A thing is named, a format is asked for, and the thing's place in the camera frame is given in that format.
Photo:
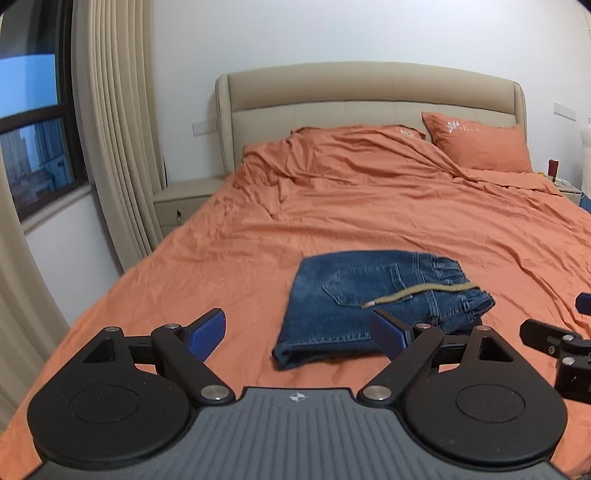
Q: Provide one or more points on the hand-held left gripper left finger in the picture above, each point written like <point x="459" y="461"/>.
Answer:
<point x="207" y="332"/>

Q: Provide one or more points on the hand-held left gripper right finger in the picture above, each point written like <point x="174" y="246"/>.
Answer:
<point x="388" y="334"/>

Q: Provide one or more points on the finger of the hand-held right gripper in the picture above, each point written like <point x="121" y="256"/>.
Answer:
<point x="584" y="304"/>
<point x="545" y="337"/>

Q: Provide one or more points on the blue denim pants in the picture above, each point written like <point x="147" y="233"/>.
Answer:
<point x="323" y="314"/>

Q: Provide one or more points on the white nightstand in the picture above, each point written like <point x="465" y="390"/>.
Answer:
<point x="567" y="189"/>

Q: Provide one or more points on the orange duvet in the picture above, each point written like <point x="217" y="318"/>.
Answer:
<point x="369" y="212"/>

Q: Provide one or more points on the beige nightstand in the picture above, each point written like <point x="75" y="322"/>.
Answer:
<point x="184" y="203"/>

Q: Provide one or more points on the red bottle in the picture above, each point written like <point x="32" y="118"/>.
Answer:
<point x="553" y="170"/>

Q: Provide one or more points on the orange pillow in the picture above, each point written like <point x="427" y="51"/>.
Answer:
<point x="480" y="143"/>

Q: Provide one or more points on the beige pleated curtain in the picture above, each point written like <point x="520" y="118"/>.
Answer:
<point x="120" y="138"/>

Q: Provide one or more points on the beige upholstered headboard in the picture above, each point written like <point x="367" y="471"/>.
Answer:
<point x="346" y="92"/>

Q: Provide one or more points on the dark framed window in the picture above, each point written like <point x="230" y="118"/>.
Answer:
<point x="37" y="138"/>

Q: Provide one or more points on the white wall switch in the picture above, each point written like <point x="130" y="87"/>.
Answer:
<point x="204" y="128"/>
<point x="563" y="110"/>

